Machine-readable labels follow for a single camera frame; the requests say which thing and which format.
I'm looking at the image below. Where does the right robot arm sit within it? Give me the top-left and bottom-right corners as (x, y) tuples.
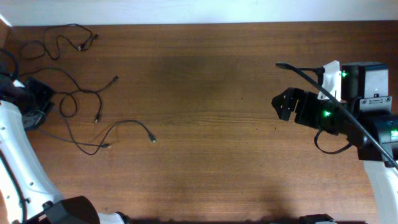
(272, 61), (397, 223)

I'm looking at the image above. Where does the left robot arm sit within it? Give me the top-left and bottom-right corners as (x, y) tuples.
(1, 49), (131, 223)

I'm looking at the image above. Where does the thick black USB cable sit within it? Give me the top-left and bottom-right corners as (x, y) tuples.
(18, 67), (119, 124)

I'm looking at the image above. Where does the thin black cable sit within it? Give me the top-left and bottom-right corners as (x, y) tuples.
(18, 23), (100, 62)

